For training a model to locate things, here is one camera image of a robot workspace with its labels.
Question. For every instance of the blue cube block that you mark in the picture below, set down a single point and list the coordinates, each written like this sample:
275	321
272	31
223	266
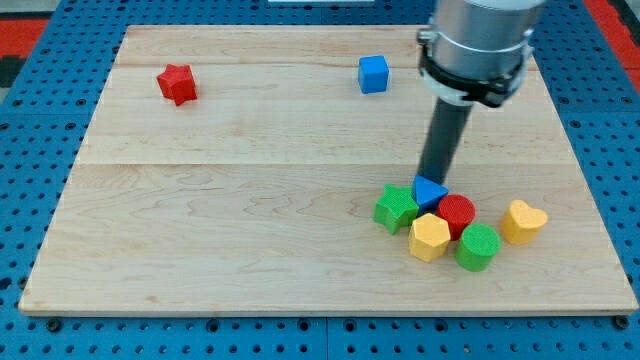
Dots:
373	74

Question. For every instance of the red star block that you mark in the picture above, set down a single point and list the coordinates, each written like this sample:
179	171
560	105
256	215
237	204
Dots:
177	83

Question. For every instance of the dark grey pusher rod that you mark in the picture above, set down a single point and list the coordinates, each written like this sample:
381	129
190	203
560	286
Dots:
445	131

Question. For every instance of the yellow hexagon block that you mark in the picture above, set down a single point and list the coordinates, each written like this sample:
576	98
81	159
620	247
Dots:
429	237

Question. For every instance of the red cylinder block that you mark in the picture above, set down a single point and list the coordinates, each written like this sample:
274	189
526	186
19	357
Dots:
458	211

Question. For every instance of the yellow heart block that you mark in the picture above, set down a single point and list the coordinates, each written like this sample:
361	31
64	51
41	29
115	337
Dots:
521	223

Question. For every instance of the light wooden board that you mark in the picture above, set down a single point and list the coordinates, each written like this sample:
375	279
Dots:
257	199

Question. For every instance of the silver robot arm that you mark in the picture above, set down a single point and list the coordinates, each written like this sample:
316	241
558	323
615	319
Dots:
477	50

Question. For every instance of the green star block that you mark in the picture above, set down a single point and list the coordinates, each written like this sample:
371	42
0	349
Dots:
396	208

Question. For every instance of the green cylinder block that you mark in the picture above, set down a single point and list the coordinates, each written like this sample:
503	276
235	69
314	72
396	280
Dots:
478	245

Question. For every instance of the blue triangle block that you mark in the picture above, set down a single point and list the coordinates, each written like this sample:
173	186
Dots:
427	194

